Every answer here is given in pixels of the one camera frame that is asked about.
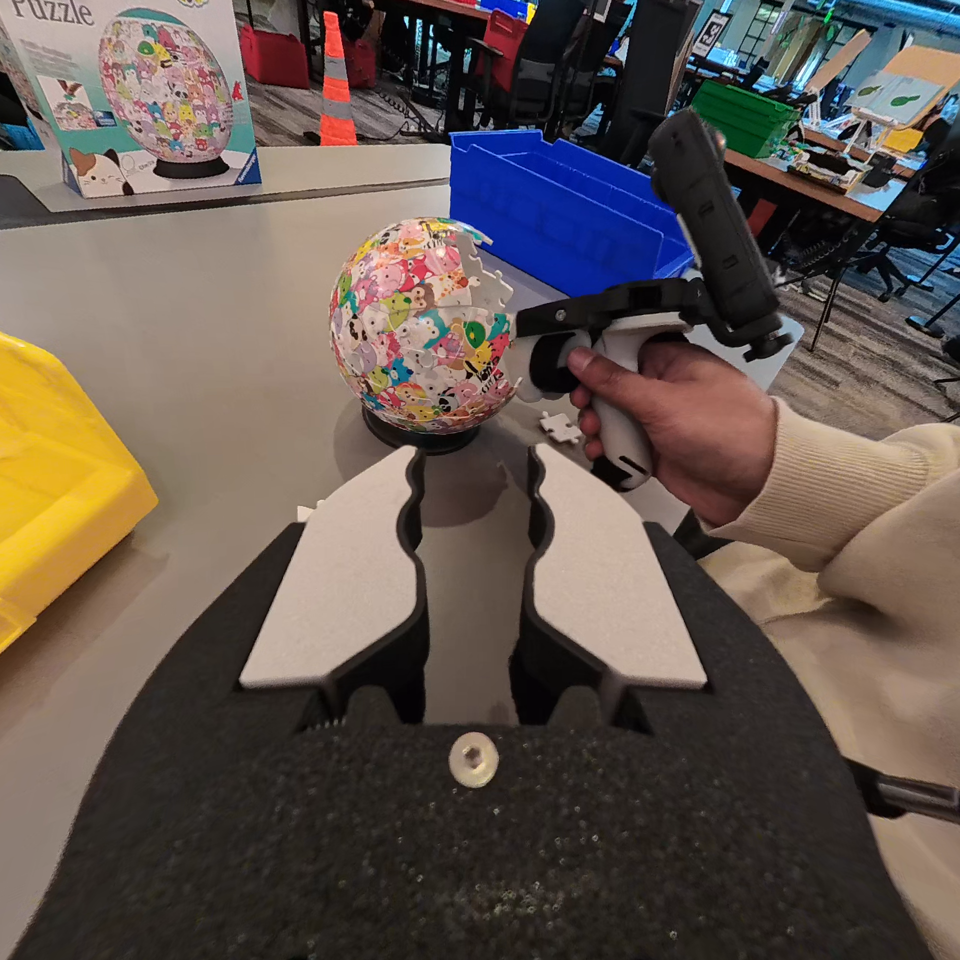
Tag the black ball stand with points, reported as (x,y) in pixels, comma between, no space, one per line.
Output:
(420,438)

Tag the green plastic bin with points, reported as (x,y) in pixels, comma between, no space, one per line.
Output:
(743,120)

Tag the person's right hand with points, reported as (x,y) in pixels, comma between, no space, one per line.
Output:
(705,428)

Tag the blue plastic bin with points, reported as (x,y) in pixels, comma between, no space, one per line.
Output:
(563,203)

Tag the person's right forearm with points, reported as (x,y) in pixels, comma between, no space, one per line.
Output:
(855,495)

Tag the black office chair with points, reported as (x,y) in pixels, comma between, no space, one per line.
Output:
(548,60)
(918,225)

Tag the beige hoodie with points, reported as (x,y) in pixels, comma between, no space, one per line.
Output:
(840,705)

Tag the puzzle box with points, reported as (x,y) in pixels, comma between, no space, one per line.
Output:
(135,90)

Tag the red plastic bin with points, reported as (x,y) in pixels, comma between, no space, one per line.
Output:
(278,57)

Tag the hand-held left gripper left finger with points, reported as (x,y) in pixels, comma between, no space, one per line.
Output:
(338,600)

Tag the wooden desk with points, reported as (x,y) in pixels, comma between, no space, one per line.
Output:
(818,180)

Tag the yellow plastic bin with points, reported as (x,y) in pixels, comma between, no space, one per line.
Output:
(60,480)

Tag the white puzzle piece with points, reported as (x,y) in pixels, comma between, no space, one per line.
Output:
(560,428)
(308,513)

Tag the colourful puzzle ball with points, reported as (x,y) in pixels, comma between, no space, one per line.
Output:
(420,323)

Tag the orange plastic object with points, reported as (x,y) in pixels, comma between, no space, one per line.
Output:
(339,90)

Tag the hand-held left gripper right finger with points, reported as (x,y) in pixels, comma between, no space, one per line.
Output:
(615,600)

